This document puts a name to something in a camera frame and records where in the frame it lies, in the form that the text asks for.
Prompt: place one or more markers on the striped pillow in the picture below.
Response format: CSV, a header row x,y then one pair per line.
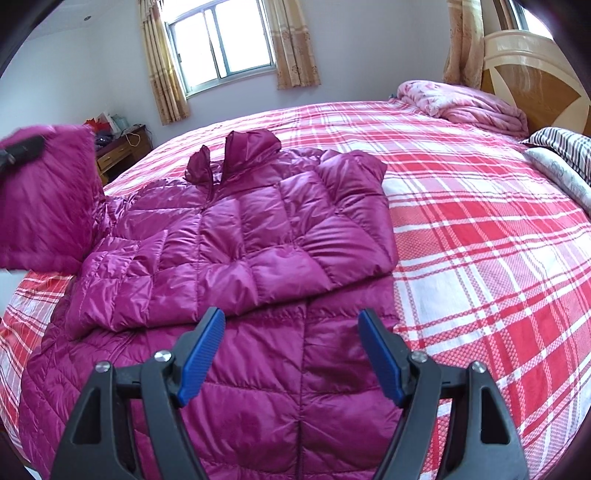
x,y
568,145

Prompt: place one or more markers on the beige patterned curtain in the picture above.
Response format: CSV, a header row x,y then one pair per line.
x,y
293,46
464,46
161,69

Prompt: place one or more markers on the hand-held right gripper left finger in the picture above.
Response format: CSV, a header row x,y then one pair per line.
x,y
203,355

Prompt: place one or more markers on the wooden desk with drawers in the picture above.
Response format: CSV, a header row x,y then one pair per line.
x,y
121,154

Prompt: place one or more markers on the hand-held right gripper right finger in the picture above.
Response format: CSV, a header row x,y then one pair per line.
x,y
381,355

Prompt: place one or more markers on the white paper bag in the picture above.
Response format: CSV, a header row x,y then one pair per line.
x,y
114,122

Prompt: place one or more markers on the white patterned pillow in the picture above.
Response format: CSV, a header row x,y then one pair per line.
x,y
558,173

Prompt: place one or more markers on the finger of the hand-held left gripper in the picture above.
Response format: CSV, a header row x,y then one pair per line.
x,y
23,150

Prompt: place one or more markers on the magenta quilted down jacket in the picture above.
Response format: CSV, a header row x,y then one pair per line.
x,y
258,230

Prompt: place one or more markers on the dark purple cloth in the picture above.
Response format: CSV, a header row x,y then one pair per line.
x,y
104,138

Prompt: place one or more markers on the pink folded quilt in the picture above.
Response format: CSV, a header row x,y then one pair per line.
x,y
461,104

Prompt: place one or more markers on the sliding window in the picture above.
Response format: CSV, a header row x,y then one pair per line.
x,y
221,41

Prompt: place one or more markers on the cream and wood headboard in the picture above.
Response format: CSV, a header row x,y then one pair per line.
x,y
521,69

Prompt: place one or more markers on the red plaid bed sheet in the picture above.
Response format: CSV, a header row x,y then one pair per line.
x,y
461,230

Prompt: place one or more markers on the large window behind headboard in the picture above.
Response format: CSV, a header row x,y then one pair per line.
x,y
521,14

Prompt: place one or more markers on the red bag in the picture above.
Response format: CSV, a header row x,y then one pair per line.
x,y
94,124

